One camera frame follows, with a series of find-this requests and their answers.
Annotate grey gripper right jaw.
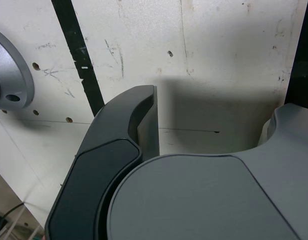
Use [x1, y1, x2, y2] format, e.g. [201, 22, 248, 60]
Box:
[107, 102, 308, 240]

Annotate thick black cable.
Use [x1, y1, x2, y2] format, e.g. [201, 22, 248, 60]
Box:
[0, 201, 26, 240]

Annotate black tape strip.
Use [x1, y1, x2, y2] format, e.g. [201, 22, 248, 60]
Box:
[51, 0, 106, 118]

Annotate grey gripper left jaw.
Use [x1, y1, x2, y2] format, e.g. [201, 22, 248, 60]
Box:
[45, 84, 161, 240]

